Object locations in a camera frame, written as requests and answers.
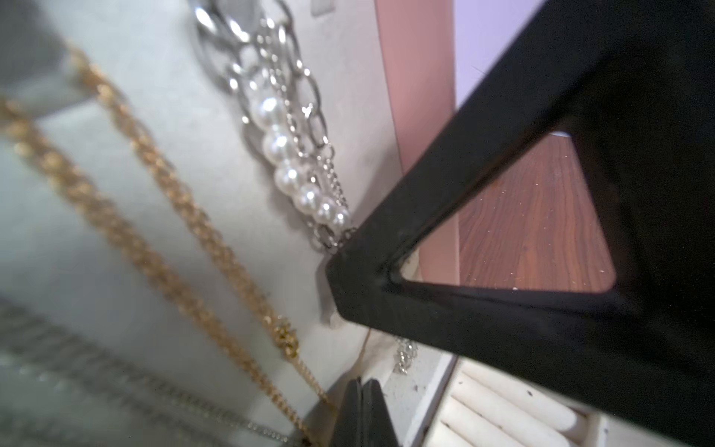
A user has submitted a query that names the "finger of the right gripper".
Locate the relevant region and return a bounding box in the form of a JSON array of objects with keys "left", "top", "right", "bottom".
[{"left": 326, "top": 1, "right": 714, "bottom": 446}]

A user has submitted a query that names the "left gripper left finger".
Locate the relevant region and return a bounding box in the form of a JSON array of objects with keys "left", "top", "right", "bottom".
[{"left": 330, "top": 378, "right": 362, "bottom": 447}]

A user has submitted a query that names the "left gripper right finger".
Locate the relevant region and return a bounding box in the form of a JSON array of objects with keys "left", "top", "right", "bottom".
[{"left": 362, "top": 379, "right": 398, "bottom": 447}]

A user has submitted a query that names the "pink jewelry box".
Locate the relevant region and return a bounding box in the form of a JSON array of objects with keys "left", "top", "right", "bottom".
[{"left": 0, "top": 0, "right": 694, "bottom": 447}]

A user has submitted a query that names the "silver pearl jewelry chain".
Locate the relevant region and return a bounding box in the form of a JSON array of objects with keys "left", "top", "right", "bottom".
[{"left": 186, "top": 0, "right": 420, "bottom": 375}]

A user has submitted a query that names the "silver double chain necklace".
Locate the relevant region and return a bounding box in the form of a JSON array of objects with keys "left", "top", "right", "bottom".
[{"left": 0, "top": 295, "right": 297, "bottom": 447}]

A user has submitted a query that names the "gold chain necklace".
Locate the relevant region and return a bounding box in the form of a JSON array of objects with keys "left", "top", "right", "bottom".
[{"left": 0, "top": 47, "right": 336, "bottom": 447}]

